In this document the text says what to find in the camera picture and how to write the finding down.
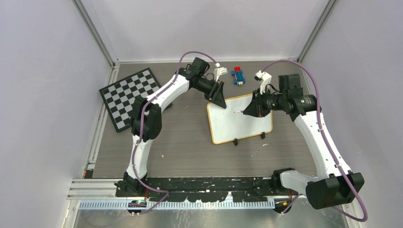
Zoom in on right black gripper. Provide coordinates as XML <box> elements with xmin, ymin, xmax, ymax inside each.
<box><xmin>244</xmin><ymin>86</ymin><xmax>287</xmax><ymax>117</ymax></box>

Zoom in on aluminium frame rail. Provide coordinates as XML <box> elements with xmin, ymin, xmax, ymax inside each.
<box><xmin>67</xmin><ymin>178</ymin><xmax>354</xmax><ymax>211</ymax></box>

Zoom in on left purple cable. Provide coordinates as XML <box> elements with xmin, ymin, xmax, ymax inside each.
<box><xmin>131</xmin><ymin>51</ymin><xmax>221</xmax><ymax>215</ymax></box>

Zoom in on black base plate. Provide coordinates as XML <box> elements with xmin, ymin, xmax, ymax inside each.
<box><xmin>115</xmin><ymin>177</ymin><xmax>303</xmax><ymax>203</ymax></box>

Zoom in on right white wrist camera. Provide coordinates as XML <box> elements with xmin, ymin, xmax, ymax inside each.
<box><xmin>254</xmin><ymin>70</ymin><xmax>272</xmax><ymax>95</ymax></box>

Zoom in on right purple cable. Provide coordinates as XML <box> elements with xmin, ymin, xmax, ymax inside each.
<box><xmin>259</xmin><ymin>59</ymin><xmax>368</xmax><ymax>223</ymax></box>

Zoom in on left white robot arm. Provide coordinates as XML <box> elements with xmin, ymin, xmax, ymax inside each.
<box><xmin>121</xmin><ymin>57</ymin><xmax>228</xmax><ymax>197</ymax></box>

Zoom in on purple cable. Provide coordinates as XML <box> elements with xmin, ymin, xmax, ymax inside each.
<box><xmin>259</xmin><ymin>59</ymin><xmax>368</xmax><ymax>223</ymax></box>
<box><xmin>131</xmin><ymin>51</ymin><xmax>221</xmax><ymax>215</ymax></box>

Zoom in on blue red toy car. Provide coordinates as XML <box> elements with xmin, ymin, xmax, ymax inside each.
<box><xmin>231</xmin><ymin>66</ymin><xmax>246</xmax><ymax>86</ymax></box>

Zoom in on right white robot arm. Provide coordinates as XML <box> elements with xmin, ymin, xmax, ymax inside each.
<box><xmin>242</xmin><ymin>71</ymin><xmax>365</xmax><ymax>209</ymax></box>

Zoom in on black white checkerboard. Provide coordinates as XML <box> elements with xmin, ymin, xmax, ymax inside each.
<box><xmin>99</xmin><ymin>68</ymin><xmax>161</xmax><ymax>133</ymax></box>

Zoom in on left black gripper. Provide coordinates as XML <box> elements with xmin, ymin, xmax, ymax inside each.
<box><xmin>193</xmin><ymin>76</ymin><xmax>227</xmax><ymax>109</ymax></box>

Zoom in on yellow framed whiteboard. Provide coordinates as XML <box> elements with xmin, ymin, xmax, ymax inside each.
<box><xmin>207</xmin><ymin>94</ymin><xmax>273</xmax><ymax>145</ymax></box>

